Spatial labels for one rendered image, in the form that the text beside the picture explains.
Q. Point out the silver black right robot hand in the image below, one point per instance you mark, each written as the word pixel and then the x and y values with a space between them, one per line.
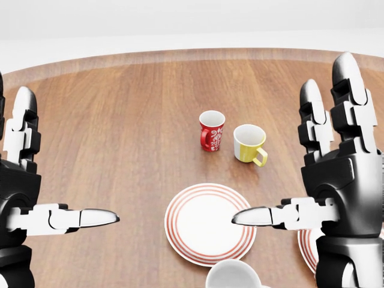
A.
pixel 348 177

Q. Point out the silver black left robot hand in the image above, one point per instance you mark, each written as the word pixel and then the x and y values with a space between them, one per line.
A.
pixel 18 180

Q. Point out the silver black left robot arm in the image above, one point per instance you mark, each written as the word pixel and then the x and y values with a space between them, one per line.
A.
pixel 13 267

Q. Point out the white plate with red rings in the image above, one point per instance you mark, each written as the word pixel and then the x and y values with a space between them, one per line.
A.
pixel 307 249
pixel 207 228

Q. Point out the yellow and white mug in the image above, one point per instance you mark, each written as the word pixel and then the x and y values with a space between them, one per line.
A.
pixel 247 144

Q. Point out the red patterned mug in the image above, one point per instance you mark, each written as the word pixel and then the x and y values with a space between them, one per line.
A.
pixel 212 131

